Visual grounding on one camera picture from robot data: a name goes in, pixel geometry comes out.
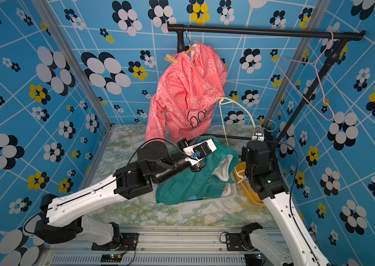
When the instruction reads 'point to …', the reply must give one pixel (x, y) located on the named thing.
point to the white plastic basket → (234, 198)
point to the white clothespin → (239, 176)
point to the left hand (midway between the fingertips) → (213, 136)
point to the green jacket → (213, 180)
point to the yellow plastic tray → (251, 195)
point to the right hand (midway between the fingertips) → (260, 143)
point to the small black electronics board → (111, 257)
